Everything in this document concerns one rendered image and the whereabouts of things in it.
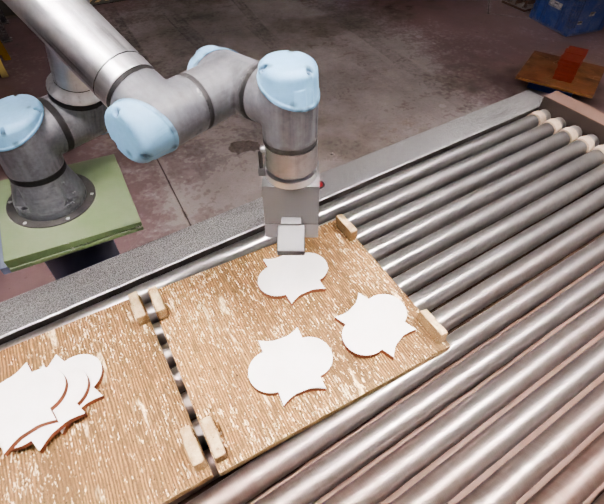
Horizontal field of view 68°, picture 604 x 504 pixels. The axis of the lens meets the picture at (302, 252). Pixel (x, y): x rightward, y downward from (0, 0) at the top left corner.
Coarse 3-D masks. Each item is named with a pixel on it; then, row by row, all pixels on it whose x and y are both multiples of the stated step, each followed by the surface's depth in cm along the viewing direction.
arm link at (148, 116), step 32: (32, 0) 52; (64, 0) 52; (64, 32) 51; (96, 32) 52; (96, 64) 51; (128, 64) 51; (96, 96) 55; (128, 96) 51; (160, 96) 51; (192, 96) 53; (128, 128) 49; (160, 128) 51; (192, 128) 54
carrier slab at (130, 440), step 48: (48, 336) 75; (96, 336) 75; (144, 336) 75; (144, 384) 69; (96, 432) 64; (144, 432) 64; (0, 480) 60; (48, 480) 60; (96, 480) 60; (144, 480) 60; (192, 480) 60
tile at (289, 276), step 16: (288, 256) 85; (304, 256) 85; (320, 256) 85; (272, 272) 83; (288, 272) 83; (304, 272) 83; (320, 272) 83; (272, 288) 80; (288, 288) 80; (304, 288) 80; (320, 288) 80
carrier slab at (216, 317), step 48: (336, 240) 90; (192, 288) 81; (240, 288) 81; (336, 288) 81; (384, 288) 81; (192, 336) 75; (240, 336) 75; (336, 336) 75; (192, 384) 69; (240, 384) 69; (336, 384) 69; (384, 384) 70; (240, 432) 64; (288, 432) 64
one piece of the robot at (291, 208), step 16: (272, 176) 63; (272, 192) 64; (288, 192) 64; (304, 192) 64; (272, 208) 66; (288, 208) 66; (304, 208) 66; (272, 224) 69; (288, 224) 67; (304, 224) 69; (288, 240) 66; (304, 240) 66
